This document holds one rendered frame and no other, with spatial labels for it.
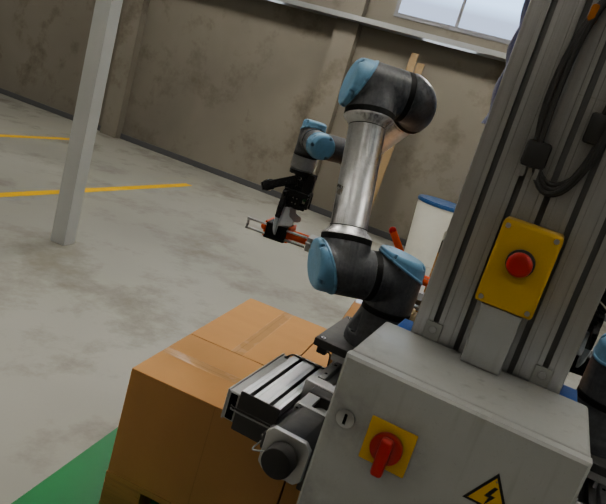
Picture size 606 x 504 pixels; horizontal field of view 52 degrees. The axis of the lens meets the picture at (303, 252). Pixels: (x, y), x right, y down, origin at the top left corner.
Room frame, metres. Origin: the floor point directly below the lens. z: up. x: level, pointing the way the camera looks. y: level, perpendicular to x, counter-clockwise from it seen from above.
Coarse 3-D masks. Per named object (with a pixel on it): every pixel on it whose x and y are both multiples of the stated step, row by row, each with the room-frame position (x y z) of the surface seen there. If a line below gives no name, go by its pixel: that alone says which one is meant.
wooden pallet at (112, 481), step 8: (112, 472) 1.84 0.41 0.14; (104, 480) 1.85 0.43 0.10; (112, 480) 1.84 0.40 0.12; (120, 480) 1.83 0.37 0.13; (104, 488) 1.84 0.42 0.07; (112, 488) 1.84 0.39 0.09; (120, 488) 1.83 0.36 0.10; (128, 488) 1.82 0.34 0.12; (136, 488) 1.81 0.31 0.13; (104, 496) 1.84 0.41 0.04; (112, 496) 1.83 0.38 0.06; (120, 496) 1.83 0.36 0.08; (128, 496) 1.82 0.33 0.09; (136, 496) 1.81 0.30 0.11; (144, 496) 1.84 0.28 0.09; (152, 496) 1.80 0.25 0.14
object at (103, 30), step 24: (96, 0) 4.24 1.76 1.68; (120, 0) 4.30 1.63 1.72; (96, 24) 4.23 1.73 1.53; (96, 48) 4.22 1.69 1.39; (96, 72) 4.21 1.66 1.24; (96, 96) 4.25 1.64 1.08; (96, 120) 4.30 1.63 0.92; (72, 144) 4.23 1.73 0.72; (72, 168) 4.22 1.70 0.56; (72, 192) 4.21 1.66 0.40; (72, 216) 4.25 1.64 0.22; (72, 240) 4.30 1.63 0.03
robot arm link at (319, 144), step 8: (304, 136) 1.86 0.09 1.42; (312, 136) 1.79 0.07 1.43; (320, 136) 1.77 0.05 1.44; (328, 136) 1.78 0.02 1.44; (336, 136) 1.83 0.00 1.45; (304, 144) 1.83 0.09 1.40; (312, 144) 1.77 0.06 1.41; (320, 144) 1.77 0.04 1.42; (328, 144) 1.78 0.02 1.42; (336, 144) 1.81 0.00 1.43; (344, 144) 1.82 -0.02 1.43; (312, 152) 1.77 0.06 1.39; (320, 152) 1.77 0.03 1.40; (328, 152) 1.78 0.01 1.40; (336, 152) 1.81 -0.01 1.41; (328, 160) 1.82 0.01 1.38; (336, 160) 1.82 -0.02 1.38
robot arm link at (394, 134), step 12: (420, 84) 1.48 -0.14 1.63; (420, 96) 1.47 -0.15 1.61; (432, 96) 1.50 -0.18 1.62; (420, 108) 1.48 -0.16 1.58; (432, 108) 1.51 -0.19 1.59; (408, 120) 1.49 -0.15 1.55; (420, 120) 1.50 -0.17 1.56; (396, 132) 1.61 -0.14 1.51; (408, 132) 1.57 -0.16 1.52; (384, 144) 1.68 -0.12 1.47
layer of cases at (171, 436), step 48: (192, 336) 2.21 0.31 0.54; (240, 336) 2.34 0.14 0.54; (288, 336) 2.49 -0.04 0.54; (144, 384) 1.83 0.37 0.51; (192, 384) 1.86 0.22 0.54; (144, 432) 1.82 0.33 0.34; (192, 432) 1.78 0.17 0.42; (144, 480) 1.81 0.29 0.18; (192, 480) 1.77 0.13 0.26; (240, 480) 1.73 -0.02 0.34
